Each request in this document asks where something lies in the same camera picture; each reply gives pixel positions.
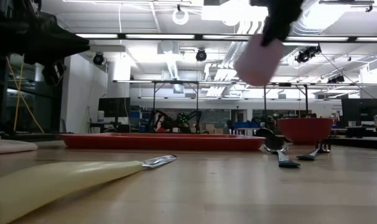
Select pink plastic cup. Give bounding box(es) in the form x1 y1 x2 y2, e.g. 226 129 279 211
233 33 287 87

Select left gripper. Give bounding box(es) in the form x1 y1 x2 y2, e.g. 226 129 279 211
0 0 91 86

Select fork with teal handle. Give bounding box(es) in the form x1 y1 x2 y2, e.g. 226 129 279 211
296 139 332 162

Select blue storage bin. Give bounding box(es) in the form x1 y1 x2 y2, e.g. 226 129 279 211
233 121 261 129

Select knife with cream handle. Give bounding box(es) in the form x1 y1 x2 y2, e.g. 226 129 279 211
0 154 178 224

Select red plastic bowl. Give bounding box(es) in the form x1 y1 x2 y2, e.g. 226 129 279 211
277 117 334 146

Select red plastic tray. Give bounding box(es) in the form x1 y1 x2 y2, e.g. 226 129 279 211
57 133 266 152

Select spoon with teal handle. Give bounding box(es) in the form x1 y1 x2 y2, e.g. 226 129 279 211
262 134 301 169

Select white ring lamp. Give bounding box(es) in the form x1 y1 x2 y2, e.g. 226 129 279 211
172 8 190 26

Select yellow extension cable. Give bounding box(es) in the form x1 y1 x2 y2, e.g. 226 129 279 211
5 55 45 134
12 55 25 132

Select long ceiling light rail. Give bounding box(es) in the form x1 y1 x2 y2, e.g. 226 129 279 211
73 32 377 44

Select brown cardboard boxes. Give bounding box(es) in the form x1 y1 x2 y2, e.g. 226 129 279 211
205 124 224 135

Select black metal workstation frame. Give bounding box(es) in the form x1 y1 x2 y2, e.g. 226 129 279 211
113 79 205 131
262 82 363 125

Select black computer monitor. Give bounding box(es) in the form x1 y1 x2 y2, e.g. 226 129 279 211
341 98 377 123
98 97 131 118

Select white cloth napkin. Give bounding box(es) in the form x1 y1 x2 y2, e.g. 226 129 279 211
0 138 39 156

